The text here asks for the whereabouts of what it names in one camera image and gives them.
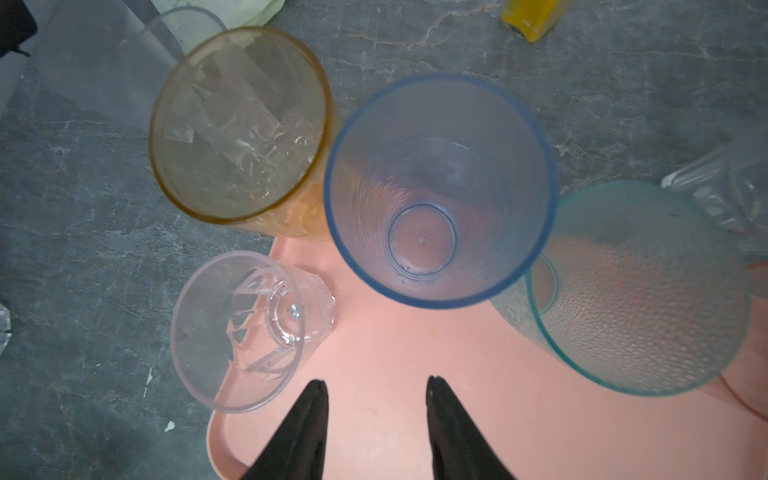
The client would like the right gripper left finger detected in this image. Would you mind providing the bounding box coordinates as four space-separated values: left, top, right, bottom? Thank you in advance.
241 380 329 480

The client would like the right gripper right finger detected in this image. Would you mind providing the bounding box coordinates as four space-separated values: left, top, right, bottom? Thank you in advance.
426 376 515 480

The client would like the pink plastic tray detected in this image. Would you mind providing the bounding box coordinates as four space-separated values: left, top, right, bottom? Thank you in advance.
207 239 767 479

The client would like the clear faceted glass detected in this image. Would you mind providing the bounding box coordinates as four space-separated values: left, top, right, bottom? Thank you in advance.
170 251 335 413

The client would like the teal plastic cup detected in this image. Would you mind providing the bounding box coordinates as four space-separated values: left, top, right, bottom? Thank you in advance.
491 181 751 397

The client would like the blue plastic cup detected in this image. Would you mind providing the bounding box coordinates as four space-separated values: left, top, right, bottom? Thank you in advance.
323 73 558 309

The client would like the amber plastic cup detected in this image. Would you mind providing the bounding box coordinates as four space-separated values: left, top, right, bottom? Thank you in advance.
149 27 338 241

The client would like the pink plastic cup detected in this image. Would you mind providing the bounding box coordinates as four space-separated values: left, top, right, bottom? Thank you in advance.
700 262 767 422

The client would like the clear glass pouch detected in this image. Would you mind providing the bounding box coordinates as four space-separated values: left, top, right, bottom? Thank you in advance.
660 121 767 257
32 1 225 130

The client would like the yellow spice jar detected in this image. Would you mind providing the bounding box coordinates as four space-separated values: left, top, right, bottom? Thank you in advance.
501 0 573 43

